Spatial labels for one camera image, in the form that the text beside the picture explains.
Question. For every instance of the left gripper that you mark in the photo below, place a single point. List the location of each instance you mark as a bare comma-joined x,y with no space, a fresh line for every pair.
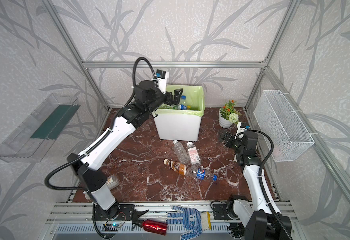
169,98

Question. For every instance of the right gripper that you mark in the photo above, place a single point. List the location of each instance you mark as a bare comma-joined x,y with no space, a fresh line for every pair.
232,141

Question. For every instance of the blue cap clear bottle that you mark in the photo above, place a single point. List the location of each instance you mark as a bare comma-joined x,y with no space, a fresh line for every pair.
182,104

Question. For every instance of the green plastic bottle yellow cap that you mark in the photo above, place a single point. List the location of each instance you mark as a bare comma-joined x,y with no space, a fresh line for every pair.
170,107

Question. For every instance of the square red text label bottle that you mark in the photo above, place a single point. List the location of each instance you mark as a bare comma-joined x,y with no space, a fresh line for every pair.
193,154

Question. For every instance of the pepsi bottle blue cap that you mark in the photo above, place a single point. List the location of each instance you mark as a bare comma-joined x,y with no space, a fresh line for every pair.
200,173

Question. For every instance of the clear bottle white cap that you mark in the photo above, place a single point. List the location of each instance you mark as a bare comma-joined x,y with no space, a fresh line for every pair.
181,154

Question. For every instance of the brown label tea bottle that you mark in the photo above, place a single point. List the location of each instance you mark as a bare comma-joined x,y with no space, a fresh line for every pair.
177,167

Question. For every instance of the clear bottle green cap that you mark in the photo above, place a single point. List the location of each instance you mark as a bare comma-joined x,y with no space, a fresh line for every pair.
112,182

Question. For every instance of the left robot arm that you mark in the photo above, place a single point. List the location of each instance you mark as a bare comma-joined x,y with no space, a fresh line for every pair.
147,97

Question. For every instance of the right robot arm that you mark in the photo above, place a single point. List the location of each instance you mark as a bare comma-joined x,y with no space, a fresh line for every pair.
261,218

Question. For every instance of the white bin with green liner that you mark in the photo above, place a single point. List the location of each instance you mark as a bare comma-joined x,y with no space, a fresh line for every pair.
182,125

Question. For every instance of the potted plant white pot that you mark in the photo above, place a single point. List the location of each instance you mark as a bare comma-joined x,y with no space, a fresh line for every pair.
229,115

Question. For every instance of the yellow sponge pad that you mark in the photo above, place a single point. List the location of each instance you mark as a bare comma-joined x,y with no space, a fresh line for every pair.
205,221

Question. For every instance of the blue dotted knit glove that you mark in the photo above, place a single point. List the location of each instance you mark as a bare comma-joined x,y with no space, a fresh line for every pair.
189,218

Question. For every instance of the red metal flask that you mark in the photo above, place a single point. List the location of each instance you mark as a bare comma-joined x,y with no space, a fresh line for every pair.
150,226

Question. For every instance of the green circuit board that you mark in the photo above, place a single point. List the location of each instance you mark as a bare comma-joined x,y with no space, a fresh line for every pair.
112,227

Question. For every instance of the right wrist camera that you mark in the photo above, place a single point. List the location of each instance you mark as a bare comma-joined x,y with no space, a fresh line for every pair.
241,127

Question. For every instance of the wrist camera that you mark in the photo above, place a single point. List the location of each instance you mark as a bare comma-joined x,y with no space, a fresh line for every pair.
161,78
241,127

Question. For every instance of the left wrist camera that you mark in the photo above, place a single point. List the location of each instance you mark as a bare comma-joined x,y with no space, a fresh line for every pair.
161,78

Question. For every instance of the white wire mesh basket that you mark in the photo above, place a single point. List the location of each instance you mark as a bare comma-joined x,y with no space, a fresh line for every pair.
276,117

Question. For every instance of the clear acrylic wall shelf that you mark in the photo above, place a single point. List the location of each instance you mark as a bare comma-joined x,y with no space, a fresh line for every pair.
31,141

